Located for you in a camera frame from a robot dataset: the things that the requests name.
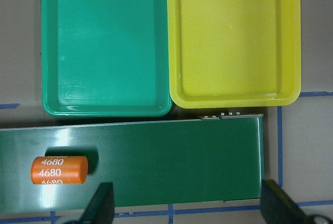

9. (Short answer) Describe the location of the green conveyor belt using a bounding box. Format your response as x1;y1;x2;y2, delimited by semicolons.
1;114;264;214

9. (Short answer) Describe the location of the yellow plastic tray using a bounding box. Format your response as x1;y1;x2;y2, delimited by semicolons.
168;0;301;109

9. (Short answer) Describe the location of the green plastic tray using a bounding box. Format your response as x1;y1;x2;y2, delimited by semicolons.
41;0;172;117

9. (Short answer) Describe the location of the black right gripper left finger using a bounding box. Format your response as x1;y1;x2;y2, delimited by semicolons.
65;182;115;224

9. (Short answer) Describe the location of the orange cylinder marked 4680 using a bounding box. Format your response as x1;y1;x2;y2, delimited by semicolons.
30;156;88;185

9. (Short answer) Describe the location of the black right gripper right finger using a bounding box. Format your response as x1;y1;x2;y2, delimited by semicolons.
260;179;332;224

